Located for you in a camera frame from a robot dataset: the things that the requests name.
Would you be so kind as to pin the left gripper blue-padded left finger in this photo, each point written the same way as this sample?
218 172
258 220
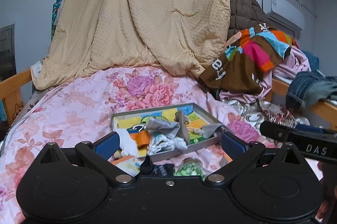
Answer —
107 145

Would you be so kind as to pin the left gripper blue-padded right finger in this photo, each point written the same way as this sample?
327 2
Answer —
233 146

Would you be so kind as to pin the striped white orange towel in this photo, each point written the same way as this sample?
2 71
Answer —
132 147

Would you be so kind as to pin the green patterned bag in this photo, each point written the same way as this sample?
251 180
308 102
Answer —
190 167

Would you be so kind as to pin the grey disposable face mask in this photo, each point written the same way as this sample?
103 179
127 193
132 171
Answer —
171 129

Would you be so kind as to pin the black printed pouch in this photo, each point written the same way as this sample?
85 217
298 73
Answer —
148 168

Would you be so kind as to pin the beige linen drawstring bag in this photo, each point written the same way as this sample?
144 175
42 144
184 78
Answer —
210 130

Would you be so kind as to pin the person's right hand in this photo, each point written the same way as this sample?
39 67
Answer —
329 185

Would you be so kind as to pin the pink floral bedspread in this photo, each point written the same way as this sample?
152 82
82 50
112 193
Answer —
81 111

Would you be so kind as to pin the floral gold patterned sheet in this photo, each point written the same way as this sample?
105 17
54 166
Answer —
259 111

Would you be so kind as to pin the grey tray with cartoon picture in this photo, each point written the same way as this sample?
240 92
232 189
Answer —
135 121

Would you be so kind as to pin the blue denim jeans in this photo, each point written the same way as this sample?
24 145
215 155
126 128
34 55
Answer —
307 88

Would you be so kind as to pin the brown multicolour garment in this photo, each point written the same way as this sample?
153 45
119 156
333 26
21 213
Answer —
244 63

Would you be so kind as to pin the pale pink garment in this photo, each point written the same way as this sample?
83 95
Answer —
296 62

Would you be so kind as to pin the brown quilted jacket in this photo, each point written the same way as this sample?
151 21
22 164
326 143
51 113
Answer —
245 14

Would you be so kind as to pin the white air conditioner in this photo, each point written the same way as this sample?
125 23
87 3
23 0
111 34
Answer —
284 13

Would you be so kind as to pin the tan dotted quilt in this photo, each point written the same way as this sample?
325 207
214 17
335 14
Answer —
182 36

